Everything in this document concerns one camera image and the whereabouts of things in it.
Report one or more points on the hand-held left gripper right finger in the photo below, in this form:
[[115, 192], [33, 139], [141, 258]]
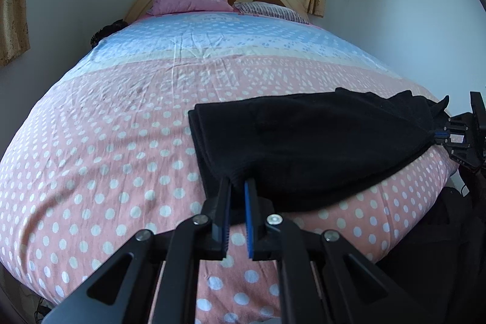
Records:
[[250, 212]]

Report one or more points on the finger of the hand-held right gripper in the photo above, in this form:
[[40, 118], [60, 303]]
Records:
[[453, 148], [455, 124]]

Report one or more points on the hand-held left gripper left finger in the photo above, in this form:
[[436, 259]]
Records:
[[224, 212]]

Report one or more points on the black pants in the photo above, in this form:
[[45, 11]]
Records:
[[303, 141]]

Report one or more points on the person's dark clothing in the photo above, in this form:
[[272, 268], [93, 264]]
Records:
[[436, 252]]

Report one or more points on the polka dot bed sheet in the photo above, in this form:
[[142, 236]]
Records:
[[114, 141]]

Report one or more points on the striped pillow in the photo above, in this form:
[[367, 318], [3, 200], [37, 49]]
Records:
[[269, 11]]

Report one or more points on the pink pillow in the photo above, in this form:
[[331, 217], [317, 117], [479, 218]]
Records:
[[190, 1]]

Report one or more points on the dark cloth beside bed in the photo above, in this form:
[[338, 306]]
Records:
[[106, 32]]

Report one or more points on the yellow patterned side curtain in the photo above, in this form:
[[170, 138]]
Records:
[[15, 20]]

